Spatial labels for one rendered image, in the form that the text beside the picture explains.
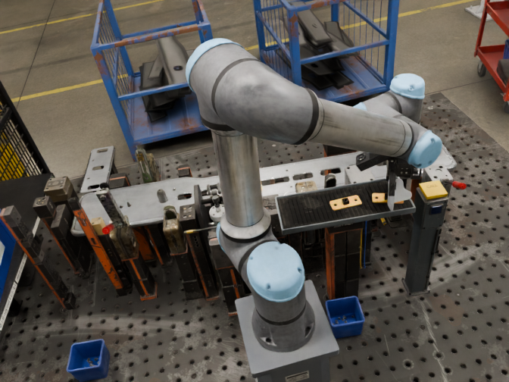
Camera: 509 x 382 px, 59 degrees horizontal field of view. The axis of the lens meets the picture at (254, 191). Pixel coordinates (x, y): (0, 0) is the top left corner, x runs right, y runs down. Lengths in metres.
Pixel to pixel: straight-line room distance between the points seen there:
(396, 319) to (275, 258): 0.75
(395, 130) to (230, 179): 0.33
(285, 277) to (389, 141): 0.33
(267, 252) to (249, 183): 0.16
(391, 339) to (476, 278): 0.39
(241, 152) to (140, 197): 0.90
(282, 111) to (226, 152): 0.20
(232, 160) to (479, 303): 1.10
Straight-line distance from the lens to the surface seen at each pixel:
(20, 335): 1.92
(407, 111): 1.10
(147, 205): 1.67
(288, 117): 0.70
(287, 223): 1.26
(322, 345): 1.10
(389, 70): 3.75
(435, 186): 1.38
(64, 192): 1.82
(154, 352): 1.65
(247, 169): 0.89
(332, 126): 0.77
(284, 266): 0.95
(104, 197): 1.44
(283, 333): 1.05
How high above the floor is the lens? 2.06
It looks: 41 degrees down
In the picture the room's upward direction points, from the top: 10 degrees counter-clockwise
